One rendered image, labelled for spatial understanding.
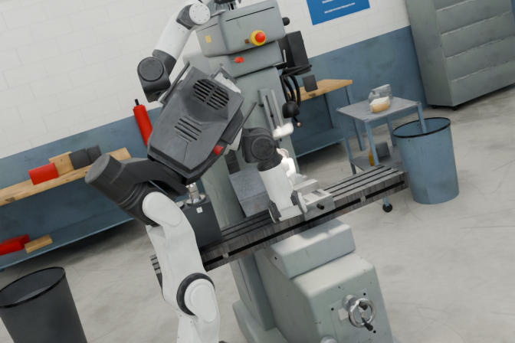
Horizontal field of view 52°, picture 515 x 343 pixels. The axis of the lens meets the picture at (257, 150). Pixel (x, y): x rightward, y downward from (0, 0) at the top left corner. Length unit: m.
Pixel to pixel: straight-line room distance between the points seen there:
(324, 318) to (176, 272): 0.70
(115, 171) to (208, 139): 0.30
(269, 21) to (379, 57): 5.43
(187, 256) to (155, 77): 0.61
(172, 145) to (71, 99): 4.81
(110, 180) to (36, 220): 5.01
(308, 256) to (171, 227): 0.76
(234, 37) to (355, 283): 1.10
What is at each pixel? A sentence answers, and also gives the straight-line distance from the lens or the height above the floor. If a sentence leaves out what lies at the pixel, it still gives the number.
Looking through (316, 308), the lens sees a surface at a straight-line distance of 2.19.
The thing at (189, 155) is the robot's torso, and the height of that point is 1.48.
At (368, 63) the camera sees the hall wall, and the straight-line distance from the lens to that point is 7.41.
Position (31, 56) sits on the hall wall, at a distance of 6.45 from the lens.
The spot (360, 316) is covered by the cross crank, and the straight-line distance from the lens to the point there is 2.15.
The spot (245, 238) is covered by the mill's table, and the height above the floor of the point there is 0.95.
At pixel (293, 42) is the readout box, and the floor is 1.68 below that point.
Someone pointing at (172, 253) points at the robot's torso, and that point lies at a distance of 1.79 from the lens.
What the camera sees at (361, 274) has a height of 0.74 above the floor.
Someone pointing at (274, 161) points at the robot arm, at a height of 1.34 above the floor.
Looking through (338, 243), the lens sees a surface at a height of 0.82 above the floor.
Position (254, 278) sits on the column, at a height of 0.52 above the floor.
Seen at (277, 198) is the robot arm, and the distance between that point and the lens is 1.88.
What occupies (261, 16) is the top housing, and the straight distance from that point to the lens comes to 2.13.
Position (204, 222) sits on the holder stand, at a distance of 2.34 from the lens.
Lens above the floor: 1.81
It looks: 13 degrees down
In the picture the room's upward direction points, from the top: 17 degrees counter-clockwise
